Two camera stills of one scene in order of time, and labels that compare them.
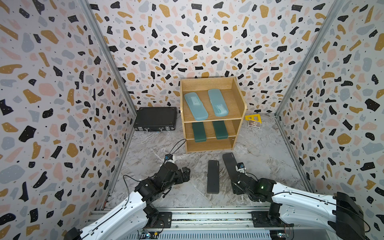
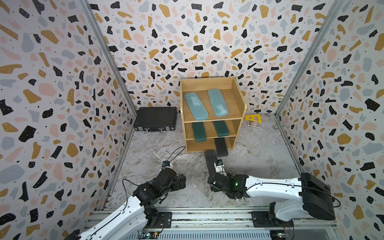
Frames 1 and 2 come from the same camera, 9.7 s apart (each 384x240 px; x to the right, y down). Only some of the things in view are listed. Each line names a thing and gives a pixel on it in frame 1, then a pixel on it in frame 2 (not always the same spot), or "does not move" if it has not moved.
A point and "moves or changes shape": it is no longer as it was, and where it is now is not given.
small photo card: [254, 124] does not move
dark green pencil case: [220, 130] does not move
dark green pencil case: [199, 131] does not move
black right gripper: [234, 189] to [213, 189]
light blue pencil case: [218, 102] does not move
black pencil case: [230, 163] to [221, 147]
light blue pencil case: [198, 111] does not move
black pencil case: [213, 179] moves or changes shape
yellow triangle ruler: [256, 117] does not move
